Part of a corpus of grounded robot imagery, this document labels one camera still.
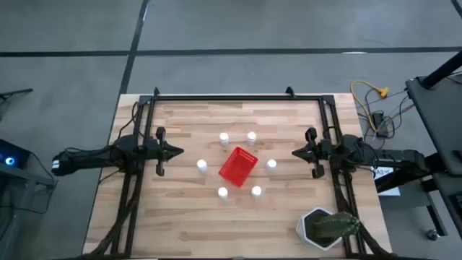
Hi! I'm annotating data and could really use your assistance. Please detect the gray equipment stand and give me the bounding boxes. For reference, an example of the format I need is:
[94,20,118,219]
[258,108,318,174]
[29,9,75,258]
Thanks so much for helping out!
[0,164,58,260]

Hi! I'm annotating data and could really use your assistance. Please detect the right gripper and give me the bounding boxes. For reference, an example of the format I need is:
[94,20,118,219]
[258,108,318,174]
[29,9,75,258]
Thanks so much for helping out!
[292,127,325,179]

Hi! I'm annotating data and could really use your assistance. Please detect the green cactus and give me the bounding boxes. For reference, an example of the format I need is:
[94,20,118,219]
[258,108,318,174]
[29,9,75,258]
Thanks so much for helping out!
[312,211,362,240]

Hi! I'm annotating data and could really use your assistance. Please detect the yellow cable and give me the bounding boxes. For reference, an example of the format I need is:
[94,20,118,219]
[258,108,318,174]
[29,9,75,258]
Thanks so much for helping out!
[351,79,391,134]

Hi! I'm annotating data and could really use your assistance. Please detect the computer with blue light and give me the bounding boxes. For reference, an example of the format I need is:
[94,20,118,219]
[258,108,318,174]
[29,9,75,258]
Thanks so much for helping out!
[0,139,32,170]

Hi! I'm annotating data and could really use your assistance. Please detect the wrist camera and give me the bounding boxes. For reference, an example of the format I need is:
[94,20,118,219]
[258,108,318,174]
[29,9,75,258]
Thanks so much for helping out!
[144,139,159,160]
[320,139,333,160]

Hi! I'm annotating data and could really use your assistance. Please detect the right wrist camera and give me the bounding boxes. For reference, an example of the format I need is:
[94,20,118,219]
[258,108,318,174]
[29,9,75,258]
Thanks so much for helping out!
[320,139,333,160]

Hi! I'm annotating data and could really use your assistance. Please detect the black cart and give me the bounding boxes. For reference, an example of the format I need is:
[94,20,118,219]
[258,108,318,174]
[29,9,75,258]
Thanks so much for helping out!
[404,74,462,239]

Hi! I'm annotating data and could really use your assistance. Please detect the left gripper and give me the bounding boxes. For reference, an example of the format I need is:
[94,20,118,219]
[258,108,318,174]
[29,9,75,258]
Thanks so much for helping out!
[156,126,185,178]

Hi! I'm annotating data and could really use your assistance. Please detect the black metal table frame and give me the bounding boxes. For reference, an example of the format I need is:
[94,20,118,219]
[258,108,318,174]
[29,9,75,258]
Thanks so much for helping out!
[84,86,393,260]

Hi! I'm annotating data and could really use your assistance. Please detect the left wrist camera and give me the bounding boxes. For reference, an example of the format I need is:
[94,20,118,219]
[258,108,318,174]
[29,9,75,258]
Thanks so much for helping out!
[144,139,159,160]

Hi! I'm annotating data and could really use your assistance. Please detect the red plastic basket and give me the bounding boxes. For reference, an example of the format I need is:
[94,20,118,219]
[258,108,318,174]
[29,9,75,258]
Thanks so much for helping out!
[218,145,259,189]

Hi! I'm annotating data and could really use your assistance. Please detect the black stand legs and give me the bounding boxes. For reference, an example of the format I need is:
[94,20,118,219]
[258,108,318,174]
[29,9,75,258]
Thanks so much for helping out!
[375,153,450,238]

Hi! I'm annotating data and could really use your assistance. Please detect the white hexagonal plant pot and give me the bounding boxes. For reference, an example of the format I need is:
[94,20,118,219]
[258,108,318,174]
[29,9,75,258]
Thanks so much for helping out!
[295,206,344,251]

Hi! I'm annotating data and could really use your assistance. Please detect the black tripod leg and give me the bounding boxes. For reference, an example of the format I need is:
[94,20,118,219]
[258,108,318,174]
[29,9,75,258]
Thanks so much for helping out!
[0,88,34,103]

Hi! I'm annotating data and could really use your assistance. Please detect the white paper label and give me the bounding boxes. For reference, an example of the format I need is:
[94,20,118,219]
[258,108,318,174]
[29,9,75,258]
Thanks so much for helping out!
[370,165,401,196]

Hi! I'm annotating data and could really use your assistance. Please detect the black diagonal pole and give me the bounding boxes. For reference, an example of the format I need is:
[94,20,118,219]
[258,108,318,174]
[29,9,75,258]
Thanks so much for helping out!
[420,50,462,90]

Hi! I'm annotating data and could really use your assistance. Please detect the black power strip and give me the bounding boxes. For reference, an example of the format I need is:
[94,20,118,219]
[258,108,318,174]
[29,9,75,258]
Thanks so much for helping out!
[372,110,390,138]

